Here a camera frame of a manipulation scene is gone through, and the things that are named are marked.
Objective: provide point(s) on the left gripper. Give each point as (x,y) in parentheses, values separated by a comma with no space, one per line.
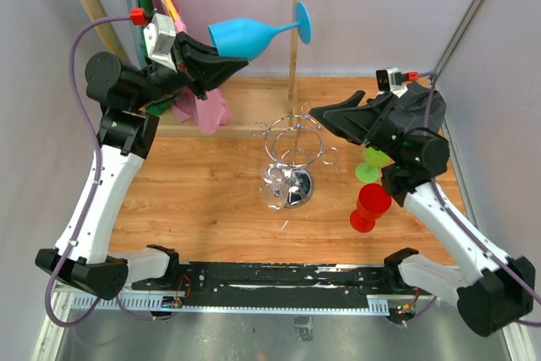
(208,68)

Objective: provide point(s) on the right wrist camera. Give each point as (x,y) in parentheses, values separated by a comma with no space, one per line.
(391,80)

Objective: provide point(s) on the clear wine glass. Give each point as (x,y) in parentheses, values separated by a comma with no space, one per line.
(276,189)

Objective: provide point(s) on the green garment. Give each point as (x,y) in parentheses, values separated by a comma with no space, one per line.
(157,108)

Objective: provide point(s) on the chrome wine glass rack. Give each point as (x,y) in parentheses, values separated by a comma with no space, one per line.
(296,141)

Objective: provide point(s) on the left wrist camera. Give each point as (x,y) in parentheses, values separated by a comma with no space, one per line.
(159,36)

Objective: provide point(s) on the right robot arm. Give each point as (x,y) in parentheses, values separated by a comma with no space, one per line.
(489,289)

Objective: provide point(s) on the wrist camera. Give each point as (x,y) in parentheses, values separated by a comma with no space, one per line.
(159,36)
(391,80)

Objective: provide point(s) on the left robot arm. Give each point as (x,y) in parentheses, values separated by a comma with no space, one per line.
(81,256)

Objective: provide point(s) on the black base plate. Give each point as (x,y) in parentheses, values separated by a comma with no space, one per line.
(276,285)

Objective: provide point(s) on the red wine glass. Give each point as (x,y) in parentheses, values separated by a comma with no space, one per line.
(371,204)

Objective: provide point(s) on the green wine glass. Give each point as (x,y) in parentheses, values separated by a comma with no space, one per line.
(368,171)

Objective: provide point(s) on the grey folded cloth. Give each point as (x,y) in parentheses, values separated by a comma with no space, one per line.
(409,111)

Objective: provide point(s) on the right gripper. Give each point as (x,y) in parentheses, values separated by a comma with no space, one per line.
(361,123)

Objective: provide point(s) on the wooden clothes rack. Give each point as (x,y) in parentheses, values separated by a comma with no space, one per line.
(250,98)

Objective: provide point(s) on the pink garment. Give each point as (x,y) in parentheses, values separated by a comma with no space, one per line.
(209,114)

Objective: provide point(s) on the blue wine glass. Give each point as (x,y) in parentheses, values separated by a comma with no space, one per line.
(248,38)

